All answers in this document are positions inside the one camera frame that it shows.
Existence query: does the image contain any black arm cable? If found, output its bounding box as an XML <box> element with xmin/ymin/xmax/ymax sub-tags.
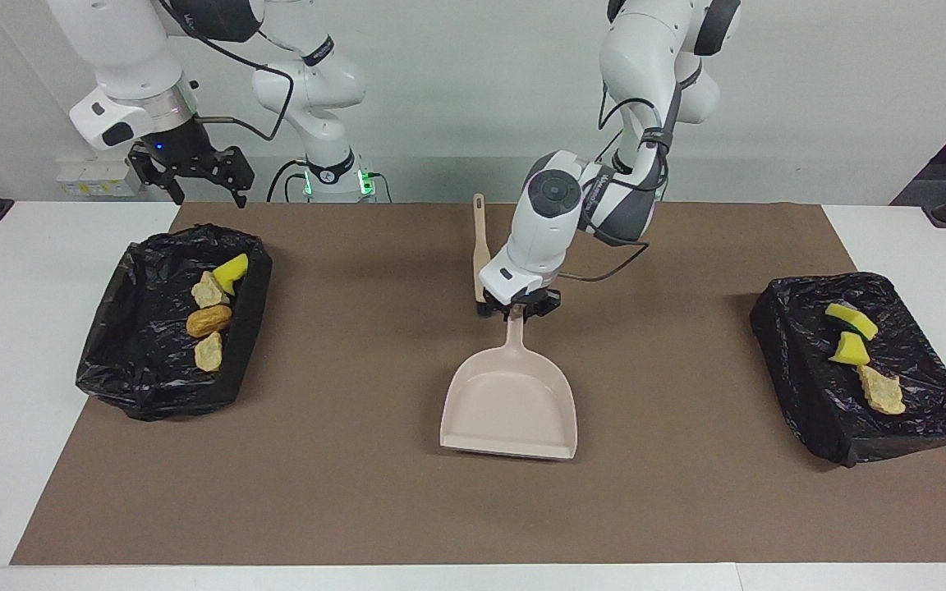
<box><xmin>161</xmin><ymin>0</ymin><xmax>295</xmax><ymax>142</ymax></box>
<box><xmin>559</xmin><ymin>49</ymin><xmax>679</xmax><ymax>283</ymax></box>

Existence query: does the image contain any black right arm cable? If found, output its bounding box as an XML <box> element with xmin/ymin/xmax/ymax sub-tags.
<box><xmin>161</xmin><ymin>0</ymin><xmax>295</xmax><ymax>142</ymax></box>

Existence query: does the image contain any black base cable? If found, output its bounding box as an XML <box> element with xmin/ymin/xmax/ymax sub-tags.
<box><xmin>266</xmin><ymin>158</ymin><xmax>310</xmax><ymax>203</ymax></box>

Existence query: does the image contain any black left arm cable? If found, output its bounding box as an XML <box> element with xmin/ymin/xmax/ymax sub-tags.
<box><xmin>559</xmin><ymin>49</ymin><xmax>679</xmax><ymax>283</ymax></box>

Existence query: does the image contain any notched yellow sponge piece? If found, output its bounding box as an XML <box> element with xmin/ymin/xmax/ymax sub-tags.
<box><xmin>212</xmin><ymin>253</ymin><xmax>250</xmax><ymax>296</ymax></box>

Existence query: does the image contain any beige plastic dustpan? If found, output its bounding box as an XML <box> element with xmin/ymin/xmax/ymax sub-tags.
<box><xmin>440</xmin><ymin>308</ymin><xmax>579</xmax><ymax>460</ymax></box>

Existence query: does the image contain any beige ridged dumpling toy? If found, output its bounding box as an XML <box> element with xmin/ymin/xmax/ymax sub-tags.
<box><xmin>191</xmin><ymin>271</ymin><xmax>232</xmax><ymax>309</ymax></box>
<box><xmin>194</xmin><ymin>331</ymin><xmax>225</xmax><ymax>373</ymax></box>

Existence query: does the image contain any black bag lined bin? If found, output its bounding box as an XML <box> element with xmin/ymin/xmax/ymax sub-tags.
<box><xmin>750</xmin><ymin>272</ymin><xmax>946</xmax><ymax>469</ymax></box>
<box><xmin>75</xmin><ymin>223</ymin><xmax>274</xmax><ymax>422</ymax></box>

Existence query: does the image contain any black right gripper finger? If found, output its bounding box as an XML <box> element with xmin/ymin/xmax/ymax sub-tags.
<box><xmin>129</xmin><ymin>144</ymin><xmax>186</xmax><ymax>206</ymax></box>
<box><xmin>223</xmin><ymin>146</ymin><xmax>256</xmax><ymax>208</ymax></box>

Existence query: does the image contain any white power socket box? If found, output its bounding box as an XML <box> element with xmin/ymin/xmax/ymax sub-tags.
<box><xmin>57</xmin><ymin>158</ymin><xmax>142</xmax><ymax>198</ymax></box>

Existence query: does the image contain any brown table mat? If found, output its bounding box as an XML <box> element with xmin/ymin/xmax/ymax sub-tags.
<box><xmin>11</xmin><ymin>202</ymin><xmax>946</xmax><ymax>566</ymax></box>

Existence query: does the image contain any beige foam chunk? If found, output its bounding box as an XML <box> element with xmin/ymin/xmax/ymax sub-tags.
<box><xmin>857</xmin><ymin>364</ymin><xmax>907</xmax><ymax>415</ymax></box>

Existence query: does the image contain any beige hand brush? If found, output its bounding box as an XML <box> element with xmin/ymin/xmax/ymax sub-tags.
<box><xmin>472</xmin><ymin>193</ymin><xmax>492</xmax><ymax>318</ymax></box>

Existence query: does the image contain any brown bread roll toy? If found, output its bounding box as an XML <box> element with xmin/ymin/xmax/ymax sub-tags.
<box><xmin>186</xmin><ymin>305</ymin><xmax>233</xmax><ymax>338</ymax></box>

